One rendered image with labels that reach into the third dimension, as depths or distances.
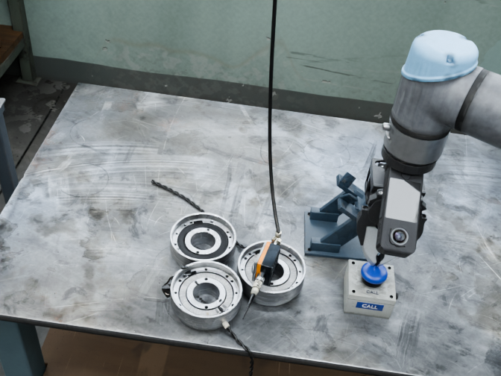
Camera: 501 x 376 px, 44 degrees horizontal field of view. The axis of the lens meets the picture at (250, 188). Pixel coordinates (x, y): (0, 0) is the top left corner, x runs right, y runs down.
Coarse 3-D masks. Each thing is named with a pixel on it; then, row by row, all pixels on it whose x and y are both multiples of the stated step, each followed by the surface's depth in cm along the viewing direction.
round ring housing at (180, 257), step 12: (192, 216) 102; (204, 216) 102; (216, 216) 102; (180, 228) 100; (204, 228) 101; (228, 228) 101; (192, 240) 100; (204, 240) 102; (216, 240) 99; (180, 252) 95; (204, 252) 97; (228, 252) 96; (180, 264) 96
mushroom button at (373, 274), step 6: (366, 264) 93; (366, 270) 92; (372, 270) 92; (378, 270) 92; (384, 270) 92; (366, 276) 91; (372, 276) 91; (378, 276) 91; (384, 276) 92; (372, 282) 91; (378, 282) 91
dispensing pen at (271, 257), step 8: (280, 232) 97; (272, 240) 97; (280, 240) 97; (272, 248) 93; (272, 256) 92; (264, 264) 91; (272, 264) 91; (264, 272) 92; (272, 272) 93; (256, 280) 91; (264, 280) 91; (256, 288) 89; (248, 304) 88
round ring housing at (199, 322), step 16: (192, 272) 94; (208, 272) 95; (224, 272) 94; (176, 288) 91; (192, 288) 92; (208, 288) 94; (240, 288) 91; (176, 304) 88; (192, 304) 90; (208, 304) 90; (240, 304) 91; (192, 320) 88; (208, 320) 87; (224, 320) 89
